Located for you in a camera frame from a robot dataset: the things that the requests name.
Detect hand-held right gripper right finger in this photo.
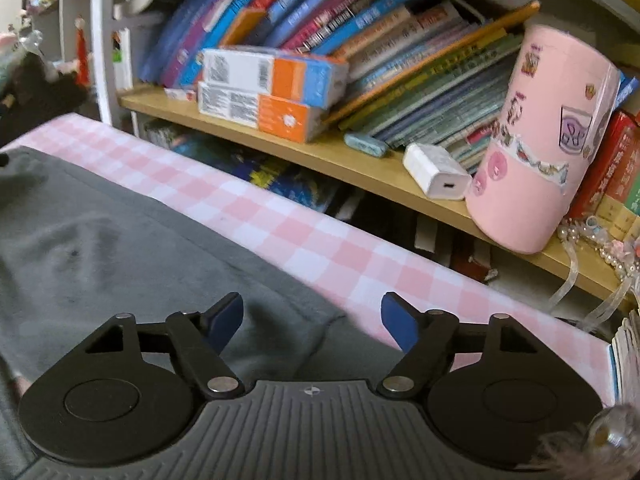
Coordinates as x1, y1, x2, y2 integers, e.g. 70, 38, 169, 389
376, 291, 541, 401

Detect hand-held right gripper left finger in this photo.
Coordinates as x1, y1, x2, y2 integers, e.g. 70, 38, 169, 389
82, 291, 247, 401

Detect grey fleece garment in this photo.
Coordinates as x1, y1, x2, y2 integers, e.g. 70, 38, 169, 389
0, 145, 406, 466

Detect pink cartoon checked table mat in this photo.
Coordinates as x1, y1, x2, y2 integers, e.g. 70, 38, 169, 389
0, 112, 617, 408

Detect blue glossy books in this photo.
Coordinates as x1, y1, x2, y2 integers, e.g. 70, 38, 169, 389
142, 117, 351, 216

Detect white charger plug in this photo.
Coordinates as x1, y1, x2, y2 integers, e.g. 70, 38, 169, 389
402, 142, 473, 202

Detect clear ribbon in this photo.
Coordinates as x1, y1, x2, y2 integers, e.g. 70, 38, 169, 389
547, 240, 636, 334

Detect blue eraser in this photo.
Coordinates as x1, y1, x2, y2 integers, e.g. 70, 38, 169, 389
344, 132, 390, 157

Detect wooden and white bookshelf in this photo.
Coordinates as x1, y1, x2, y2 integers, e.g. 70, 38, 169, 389
90, 0, 640, 311

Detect orange white box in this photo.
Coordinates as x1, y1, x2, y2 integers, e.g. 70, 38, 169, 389
202, 47, 350, 110
197, 81, 327, 144

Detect stack of papers and notebooks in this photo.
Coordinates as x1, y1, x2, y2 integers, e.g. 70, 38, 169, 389
607, 307, 640, 404

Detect clear ball fur charm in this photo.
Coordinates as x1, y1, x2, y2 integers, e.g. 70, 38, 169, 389
532, 405, 640, 480

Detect pink sticker-covered cup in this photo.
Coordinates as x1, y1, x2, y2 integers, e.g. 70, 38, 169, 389
465, 24, 621, 255

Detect dark bag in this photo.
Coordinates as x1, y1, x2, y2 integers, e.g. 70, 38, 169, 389
0, 52, 96, 133

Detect row of colourful books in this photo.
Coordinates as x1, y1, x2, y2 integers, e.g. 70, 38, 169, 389
137, 0, 640, 241

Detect red tassel charm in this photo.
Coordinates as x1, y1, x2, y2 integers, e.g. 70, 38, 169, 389
74, 17, 91, 86

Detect pearl bead string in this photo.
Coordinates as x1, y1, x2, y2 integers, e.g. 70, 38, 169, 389
557, 215, 640, 286

